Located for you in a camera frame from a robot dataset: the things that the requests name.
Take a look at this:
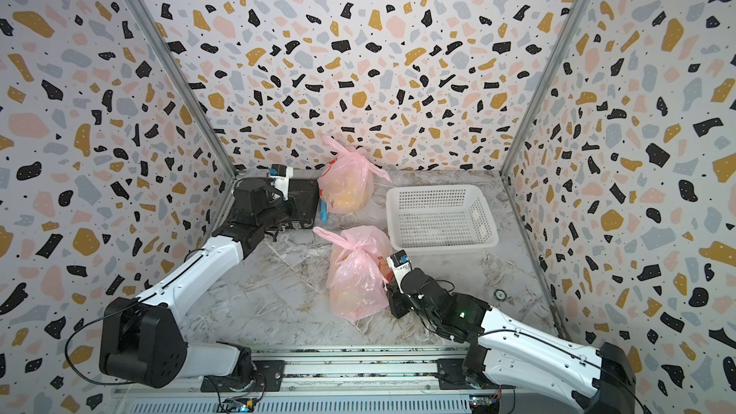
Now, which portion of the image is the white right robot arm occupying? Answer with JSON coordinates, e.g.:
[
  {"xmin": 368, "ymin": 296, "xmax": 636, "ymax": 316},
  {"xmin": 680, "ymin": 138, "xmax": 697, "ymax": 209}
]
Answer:
[{"xmin": 386, "ymin": 253, "xmax": 645, "ymax": 413}]

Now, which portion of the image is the black ribbed carry case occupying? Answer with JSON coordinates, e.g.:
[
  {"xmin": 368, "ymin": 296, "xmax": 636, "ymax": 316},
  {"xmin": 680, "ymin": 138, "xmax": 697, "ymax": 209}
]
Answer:
[{"xmin": 266, "ymin": 178, "xmax": 319, "ymax": 231}]

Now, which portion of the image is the white perforated plastic basket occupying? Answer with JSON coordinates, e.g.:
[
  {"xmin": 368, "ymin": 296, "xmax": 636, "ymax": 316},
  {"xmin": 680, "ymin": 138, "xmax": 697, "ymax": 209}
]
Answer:
[{"xmin": 385, "ymin": 184, "xmax": 499, "ymax": 254}]

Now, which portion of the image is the pink plastic bag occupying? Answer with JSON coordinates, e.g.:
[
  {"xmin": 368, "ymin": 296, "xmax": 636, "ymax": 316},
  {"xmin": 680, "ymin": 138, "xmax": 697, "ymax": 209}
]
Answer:
[
  {"xmin": 314, "ymin": 225, "xmax": 393, "ymax": 323},
  {"xmin": 317, "ymin": 136, "xmax": 391, "ymax": 214}
]

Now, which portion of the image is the blue cylindrical tube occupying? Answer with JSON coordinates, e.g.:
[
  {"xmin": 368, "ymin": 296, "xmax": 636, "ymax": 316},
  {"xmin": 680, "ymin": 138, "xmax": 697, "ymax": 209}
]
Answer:
[{"xmin": 319, "ymin": 200, "xmax": 329, "ymax": 222}]

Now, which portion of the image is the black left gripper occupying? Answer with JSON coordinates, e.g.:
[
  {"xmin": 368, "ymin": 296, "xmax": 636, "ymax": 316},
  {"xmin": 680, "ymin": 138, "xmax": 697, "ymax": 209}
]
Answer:
[{"xmin": 256, "ymin": 190, "xmax": 312, "ymax": 232}]

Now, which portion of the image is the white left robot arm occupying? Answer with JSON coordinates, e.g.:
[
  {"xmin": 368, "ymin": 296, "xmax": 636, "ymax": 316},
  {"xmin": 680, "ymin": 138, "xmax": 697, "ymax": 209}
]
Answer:
[{"xmin": 98, "ymin": 167, "xmax": 293, "ymax": 388}]

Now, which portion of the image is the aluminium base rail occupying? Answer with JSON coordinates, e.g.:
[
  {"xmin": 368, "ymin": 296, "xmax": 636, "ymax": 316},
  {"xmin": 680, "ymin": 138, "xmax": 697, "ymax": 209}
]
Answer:
[{"xmin": 104, "ymin": 346, "xmax": 579, "ymax": 413}]

